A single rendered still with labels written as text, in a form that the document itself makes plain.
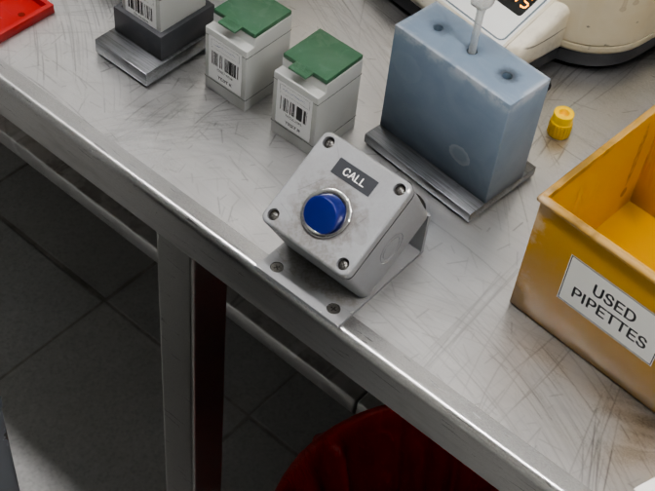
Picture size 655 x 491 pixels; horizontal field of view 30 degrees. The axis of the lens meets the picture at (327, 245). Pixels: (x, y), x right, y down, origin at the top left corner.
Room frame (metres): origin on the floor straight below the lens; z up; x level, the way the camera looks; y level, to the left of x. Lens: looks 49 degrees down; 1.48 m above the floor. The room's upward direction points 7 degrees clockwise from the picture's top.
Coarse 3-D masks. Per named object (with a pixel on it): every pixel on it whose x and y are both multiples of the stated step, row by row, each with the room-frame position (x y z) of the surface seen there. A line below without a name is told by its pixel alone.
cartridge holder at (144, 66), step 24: (120, 24) 0.69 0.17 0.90; (144, 24) 0.68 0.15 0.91; (192, 24) 0.69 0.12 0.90; (96, 48) 0.68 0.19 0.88; (120, 48) 0.68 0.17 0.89; (144, 48) 0.68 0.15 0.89; (168, 48) 0.67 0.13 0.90; (192, 48) 0.69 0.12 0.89; (144, 72) 0.65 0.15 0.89; (168, 72) 0.67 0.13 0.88
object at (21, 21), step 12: (0, 0) 0.73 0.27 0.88; (12, 0) 0.73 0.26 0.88; (24, 0) 0.73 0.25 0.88; (36, 0) 0.73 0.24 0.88; (0, 12) 0.72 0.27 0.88; (12, 12) 0.72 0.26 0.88; (24, 12) 0.72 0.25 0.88; (36, 12) 0.71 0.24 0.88; (48, 12) 0.72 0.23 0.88; (0, 24) 0.70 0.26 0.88; (12, 24) 0.70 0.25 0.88; (24, 24) 0.70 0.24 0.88; (0, 36) 0.68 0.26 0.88; (12, 36) 0.69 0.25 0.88
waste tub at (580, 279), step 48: (624, 144) 0.56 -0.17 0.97; (576, 192) 0.52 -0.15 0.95; (624, 192) 0.58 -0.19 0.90; (576, 240) 0.48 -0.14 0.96; (624, 240) 0.56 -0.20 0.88; (528, 288) 0.49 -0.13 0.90; (576, 288) 0.47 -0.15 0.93; (624, 288) 0.45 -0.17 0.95; (576, 336) 0.46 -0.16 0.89; (624, 336) 0.45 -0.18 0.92; (624, 384) 0.44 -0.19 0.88
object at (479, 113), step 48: (432, 48) 0.62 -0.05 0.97; (480, 48) 0.62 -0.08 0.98; (384, 96) 0.64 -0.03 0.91; (432, 96) 0.61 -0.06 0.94; (480, 96) 0.59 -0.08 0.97; (528, 96) 0.58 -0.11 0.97; (384, 144) 0.62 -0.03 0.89; (432, 144) 0.60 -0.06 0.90; (480, 144) 0.58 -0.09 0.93; (528, 144) 0.60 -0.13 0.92; (432, 192) 0.58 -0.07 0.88; (480, 192) 0.57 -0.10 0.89
